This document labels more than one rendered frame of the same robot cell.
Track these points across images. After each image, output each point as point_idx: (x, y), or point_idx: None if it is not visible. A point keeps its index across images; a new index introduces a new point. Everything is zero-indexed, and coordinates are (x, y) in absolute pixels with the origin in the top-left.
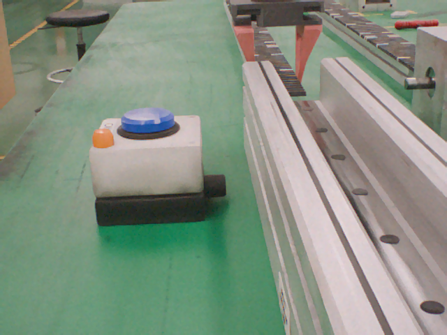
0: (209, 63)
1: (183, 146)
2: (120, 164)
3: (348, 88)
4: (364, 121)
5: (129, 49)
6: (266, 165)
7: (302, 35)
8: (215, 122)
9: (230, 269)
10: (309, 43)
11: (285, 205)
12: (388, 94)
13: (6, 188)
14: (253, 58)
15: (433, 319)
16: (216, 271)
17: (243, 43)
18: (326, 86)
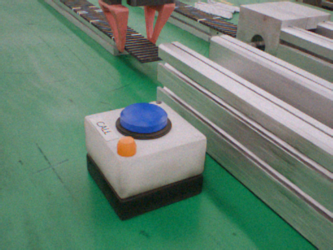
0: (44, 24)
1: (194, 141)
2: (146, 166)
3: (274, 69)
4: (315, 99)
5: None
6: (290, 154)
7: (160, 11)
8: (107, 85)
9: (268, 239)
10: (166, 17)
11: None
12: (312, 75)
13: None
14: (125, 30)
15: None
16: (263, 246)
17: (120, 19)
18: (224, 60)
